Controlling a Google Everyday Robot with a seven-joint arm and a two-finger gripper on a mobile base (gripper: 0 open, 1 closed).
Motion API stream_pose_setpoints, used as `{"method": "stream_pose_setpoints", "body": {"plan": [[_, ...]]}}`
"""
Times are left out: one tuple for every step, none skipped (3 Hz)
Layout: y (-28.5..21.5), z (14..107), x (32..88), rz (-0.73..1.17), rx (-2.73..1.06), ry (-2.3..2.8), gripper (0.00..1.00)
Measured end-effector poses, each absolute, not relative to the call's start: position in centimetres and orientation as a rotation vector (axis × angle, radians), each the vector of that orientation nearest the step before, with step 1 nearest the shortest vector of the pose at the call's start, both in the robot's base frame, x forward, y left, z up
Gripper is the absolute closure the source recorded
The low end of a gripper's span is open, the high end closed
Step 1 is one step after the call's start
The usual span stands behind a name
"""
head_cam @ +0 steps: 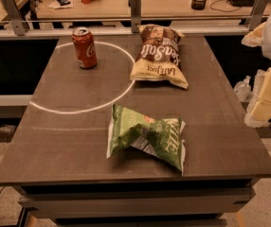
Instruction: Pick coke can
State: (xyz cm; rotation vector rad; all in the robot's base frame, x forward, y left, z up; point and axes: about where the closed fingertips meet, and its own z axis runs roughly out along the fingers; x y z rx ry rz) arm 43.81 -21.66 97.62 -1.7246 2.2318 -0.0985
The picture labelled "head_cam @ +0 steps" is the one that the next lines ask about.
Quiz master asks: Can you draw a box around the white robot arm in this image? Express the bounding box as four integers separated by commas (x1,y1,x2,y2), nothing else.
242,15,271,128

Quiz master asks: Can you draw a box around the black cable on desk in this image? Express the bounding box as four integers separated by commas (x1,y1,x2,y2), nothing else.
208,0,243,13

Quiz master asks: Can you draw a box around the black mesh pen cup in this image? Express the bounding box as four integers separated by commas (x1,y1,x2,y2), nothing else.
191,0,207,10

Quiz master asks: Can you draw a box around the brown sea salt chip bag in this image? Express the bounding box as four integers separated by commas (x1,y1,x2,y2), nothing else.
130,24,189,89

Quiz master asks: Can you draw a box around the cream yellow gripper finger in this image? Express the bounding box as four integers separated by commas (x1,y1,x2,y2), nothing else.
244,67,271,128
242,23,266,47

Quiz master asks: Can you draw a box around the green kettle chip bag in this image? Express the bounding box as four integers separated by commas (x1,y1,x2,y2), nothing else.
106,104,186,172

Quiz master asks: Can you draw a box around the horizontal metal rail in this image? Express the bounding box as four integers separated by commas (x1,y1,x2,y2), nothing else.
0,26,249,40

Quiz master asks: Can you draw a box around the red coke can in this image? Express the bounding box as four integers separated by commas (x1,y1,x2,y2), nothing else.
72,27,98,69

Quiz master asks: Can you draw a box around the middle metal rail bracket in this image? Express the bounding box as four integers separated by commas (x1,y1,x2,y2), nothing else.
129,0,141,33

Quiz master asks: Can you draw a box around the left metal rail bracket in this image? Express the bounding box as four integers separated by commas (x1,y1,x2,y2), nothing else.
1,0,29,36

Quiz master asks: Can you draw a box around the metal rail bracket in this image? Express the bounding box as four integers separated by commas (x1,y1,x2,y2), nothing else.
245,0,269,31
1,0,29,36
129,0,141,33

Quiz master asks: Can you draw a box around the right metal rail bracket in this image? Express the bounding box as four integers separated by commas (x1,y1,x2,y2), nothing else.
245,0,269,31

